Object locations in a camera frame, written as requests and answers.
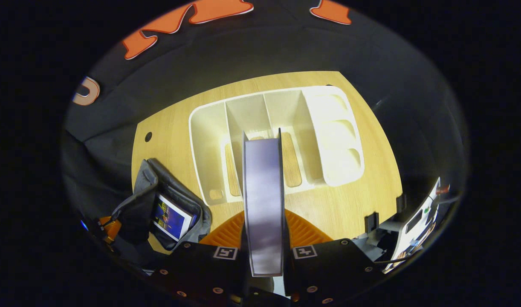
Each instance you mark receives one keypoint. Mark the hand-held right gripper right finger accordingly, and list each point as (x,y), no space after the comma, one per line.
(328,270)

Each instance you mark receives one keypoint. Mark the blue cover book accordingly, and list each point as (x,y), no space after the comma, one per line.
(172,217)

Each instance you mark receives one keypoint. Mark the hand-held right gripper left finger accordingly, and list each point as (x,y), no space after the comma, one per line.
(201,270)

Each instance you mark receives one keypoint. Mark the cream plastic bookshelf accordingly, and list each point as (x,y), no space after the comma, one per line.
(337,136)

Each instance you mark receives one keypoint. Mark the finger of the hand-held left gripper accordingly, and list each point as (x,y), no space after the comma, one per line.
(110,228)

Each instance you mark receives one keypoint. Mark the white electronic device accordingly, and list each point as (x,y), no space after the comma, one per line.
(416,226)

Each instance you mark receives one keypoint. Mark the black table clamp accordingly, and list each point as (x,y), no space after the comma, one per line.
(401,204)
(371,221)

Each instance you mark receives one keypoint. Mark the grey cover book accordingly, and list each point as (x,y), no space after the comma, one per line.
(264,204)

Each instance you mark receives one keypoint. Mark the black grey schoolbag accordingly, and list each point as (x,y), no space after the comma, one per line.
(137,204)

